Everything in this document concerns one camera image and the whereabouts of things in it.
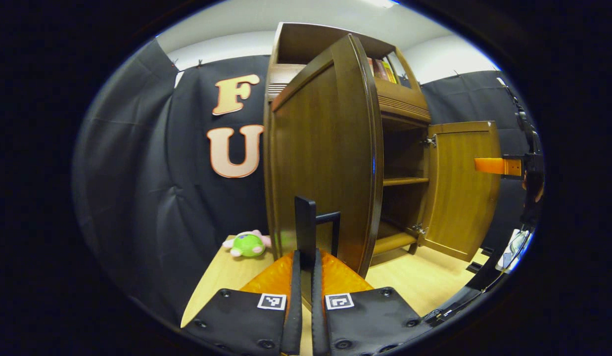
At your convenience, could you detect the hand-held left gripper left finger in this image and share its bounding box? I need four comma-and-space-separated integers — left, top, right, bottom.
181, 250, 304, 356

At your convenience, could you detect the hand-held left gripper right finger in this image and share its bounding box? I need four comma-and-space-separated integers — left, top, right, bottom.
311, 249, 433, 356

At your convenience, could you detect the wooden shoe cabinet door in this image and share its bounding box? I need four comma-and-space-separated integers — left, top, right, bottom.
264, 34, 384, 297
417, 121, 502, 262

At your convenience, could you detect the wooden double-door shoe cabinet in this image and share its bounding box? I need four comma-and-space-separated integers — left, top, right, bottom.
264, 22, 432, 259

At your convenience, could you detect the green and pink plush toy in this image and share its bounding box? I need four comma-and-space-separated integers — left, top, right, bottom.
222, 229, 272, 258

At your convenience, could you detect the black backdrop cloth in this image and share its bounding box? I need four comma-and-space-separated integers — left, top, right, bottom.
73, 40, 539, 323

